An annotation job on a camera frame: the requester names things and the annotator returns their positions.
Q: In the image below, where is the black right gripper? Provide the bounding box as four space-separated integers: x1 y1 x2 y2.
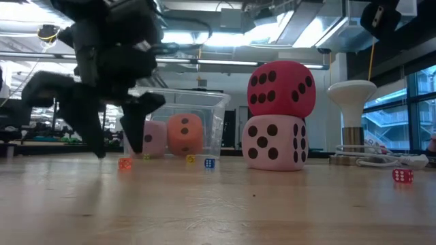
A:
360 0 403 40

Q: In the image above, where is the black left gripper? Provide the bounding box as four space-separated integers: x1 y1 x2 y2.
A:
20 20 167 159

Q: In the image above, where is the large light pink foam die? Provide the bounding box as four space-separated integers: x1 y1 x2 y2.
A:
141 120 168 159
241 114 309 172

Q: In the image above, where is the large orange foam die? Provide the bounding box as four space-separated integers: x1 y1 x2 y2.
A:
166 113 204 157

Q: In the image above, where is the large red foam die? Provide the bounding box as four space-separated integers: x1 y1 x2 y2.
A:
247 60 317 119

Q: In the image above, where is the small red die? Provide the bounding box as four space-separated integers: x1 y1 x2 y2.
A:
392 168 414 184

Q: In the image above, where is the white mushroom lamp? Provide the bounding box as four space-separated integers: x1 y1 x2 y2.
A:
326 80 378 166

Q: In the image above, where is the clear plastic container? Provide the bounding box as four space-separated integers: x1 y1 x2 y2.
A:
122 86 232 160

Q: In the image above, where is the black monitor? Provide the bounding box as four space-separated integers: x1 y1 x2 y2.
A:
0 98 31 129

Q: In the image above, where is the long ceiling light bar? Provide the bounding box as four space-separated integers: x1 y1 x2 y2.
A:
155 57 330 71

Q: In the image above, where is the hanging yellow cable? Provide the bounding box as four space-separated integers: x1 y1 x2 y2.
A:
367 42 375 82

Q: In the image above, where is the black table frame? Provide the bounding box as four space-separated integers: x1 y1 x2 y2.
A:
0 143 341 159

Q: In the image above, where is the black reel with yellow cable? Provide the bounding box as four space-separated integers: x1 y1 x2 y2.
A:
36 24 61 45

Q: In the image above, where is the white lamp cable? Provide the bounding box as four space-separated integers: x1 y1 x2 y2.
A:
335 142 429 170

